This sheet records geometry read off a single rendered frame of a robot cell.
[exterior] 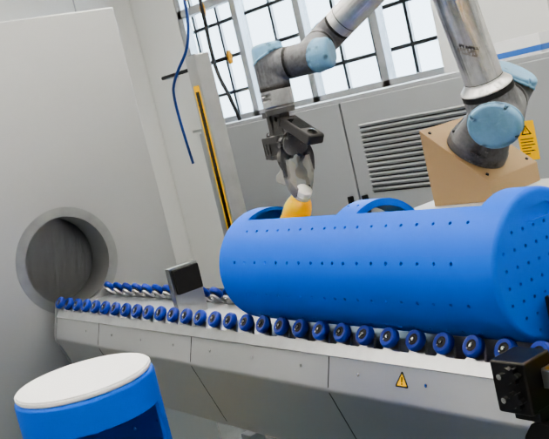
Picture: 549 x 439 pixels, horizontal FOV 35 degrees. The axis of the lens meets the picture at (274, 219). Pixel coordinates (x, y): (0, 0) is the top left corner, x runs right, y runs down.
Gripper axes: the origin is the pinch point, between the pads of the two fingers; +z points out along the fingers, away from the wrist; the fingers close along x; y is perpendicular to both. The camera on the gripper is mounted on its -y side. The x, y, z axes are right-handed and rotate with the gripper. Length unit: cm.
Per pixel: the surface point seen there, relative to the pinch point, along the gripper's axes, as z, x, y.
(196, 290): 28, -3, 65
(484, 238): 10, 12, -62
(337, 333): 30.9, 10.8, -14.7
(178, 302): 29, 4, 65
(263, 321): 30.1, 10.3, 13.8
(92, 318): 35, 11, 114
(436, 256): 13, 13, -51
